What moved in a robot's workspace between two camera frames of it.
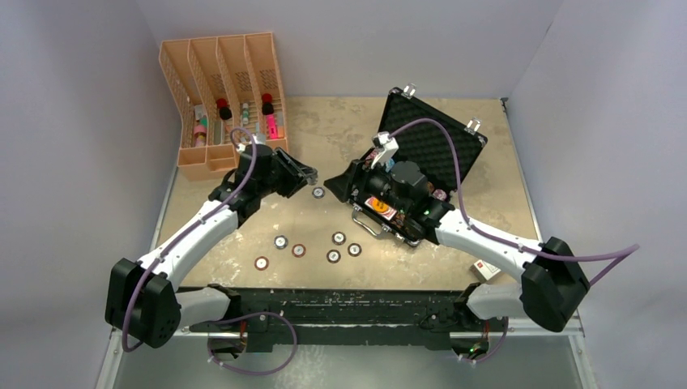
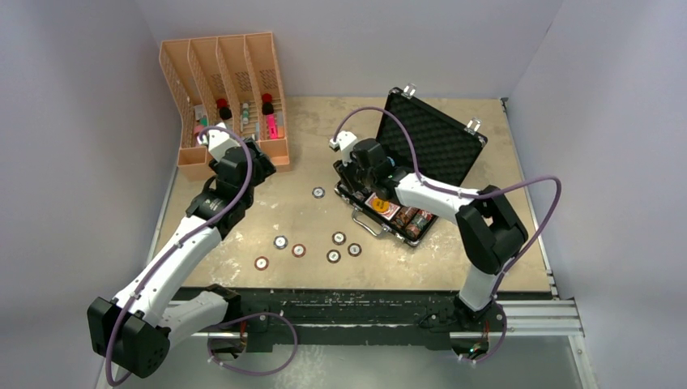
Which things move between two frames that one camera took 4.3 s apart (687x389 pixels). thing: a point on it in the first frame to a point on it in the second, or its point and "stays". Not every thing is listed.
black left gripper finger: [289, 187] to [253, 147]
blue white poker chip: [317, 192] stays
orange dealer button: [379, 206] stays
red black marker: [224, 112] stays
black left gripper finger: [310, 174] to [263, 162]
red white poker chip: [299, 250] stays
